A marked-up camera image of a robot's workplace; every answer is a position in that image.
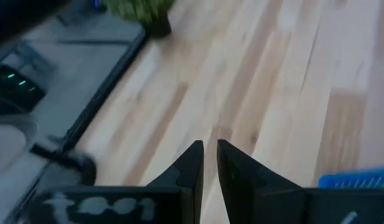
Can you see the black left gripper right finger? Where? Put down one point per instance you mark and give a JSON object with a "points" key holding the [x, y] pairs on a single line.
{"points": [[247, 193]]}

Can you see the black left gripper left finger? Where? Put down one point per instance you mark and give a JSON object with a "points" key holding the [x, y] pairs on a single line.
{"points": [[191, 186]]}

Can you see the black desk lamp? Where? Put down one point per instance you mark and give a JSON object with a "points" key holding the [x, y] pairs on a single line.
{"points": [[86, 168]]}

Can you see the blue plastic basket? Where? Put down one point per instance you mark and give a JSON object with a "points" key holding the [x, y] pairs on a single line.
{"points": [[356, 180]]}

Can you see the green artificial plant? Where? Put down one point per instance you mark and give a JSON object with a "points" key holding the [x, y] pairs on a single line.
{"points": [[138, 9]]}

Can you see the black power strip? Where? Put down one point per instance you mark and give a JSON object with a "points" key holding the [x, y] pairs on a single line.
{"points": [[14, 93]]}

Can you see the grey metal leg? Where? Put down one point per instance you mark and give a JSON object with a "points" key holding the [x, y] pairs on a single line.
{"points": [[31, 54]]}

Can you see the black aluminium table frame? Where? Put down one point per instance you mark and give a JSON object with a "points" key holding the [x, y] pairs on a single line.
{"points": [[106, 90]]}

